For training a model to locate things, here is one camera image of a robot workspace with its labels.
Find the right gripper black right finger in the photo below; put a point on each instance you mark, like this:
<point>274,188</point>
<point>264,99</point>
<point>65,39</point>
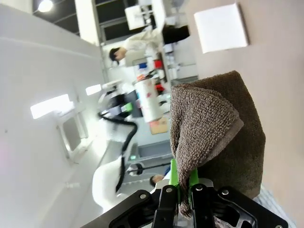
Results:
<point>213,209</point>

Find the small red box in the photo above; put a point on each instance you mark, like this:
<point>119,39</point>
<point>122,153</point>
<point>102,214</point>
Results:
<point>158,63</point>

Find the white lint roller stand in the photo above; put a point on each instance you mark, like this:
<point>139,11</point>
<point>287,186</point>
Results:
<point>221,28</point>

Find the round ceiling lamp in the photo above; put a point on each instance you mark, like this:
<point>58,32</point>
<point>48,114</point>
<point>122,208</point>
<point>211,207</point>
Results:
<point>45,5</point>

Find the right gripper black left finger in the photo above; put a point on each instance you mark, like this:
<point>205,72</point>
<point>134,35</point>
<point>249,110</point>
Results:
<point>166,209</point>

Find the grey storage bin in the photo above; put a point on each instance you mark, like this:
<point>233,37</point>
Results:
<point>152,153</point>

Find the cardboard box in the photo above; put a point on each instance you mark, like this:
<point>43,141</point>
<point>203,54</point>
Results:
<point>159,127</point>

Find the brown terry towel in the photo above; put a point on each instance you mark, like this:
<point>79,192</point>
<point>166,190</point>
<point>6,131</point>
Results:
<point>213,118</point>

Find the seated person in blue top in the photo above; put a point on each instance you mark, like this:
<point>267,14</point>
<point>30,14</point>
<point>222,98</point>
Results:
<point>155,180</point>

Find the person in white coat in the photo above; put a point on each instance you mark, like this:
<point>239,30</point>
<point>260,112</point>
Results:
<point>140,41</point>

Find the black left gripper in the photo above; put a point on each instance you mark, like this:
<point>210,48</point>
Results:
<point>117,101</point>

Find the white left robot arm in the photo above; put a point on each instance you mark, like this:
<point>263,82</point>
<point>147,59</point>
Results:
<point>104,180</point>

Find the white hanging box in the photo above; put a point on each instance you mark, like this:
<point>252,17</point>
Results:
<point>135,16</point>

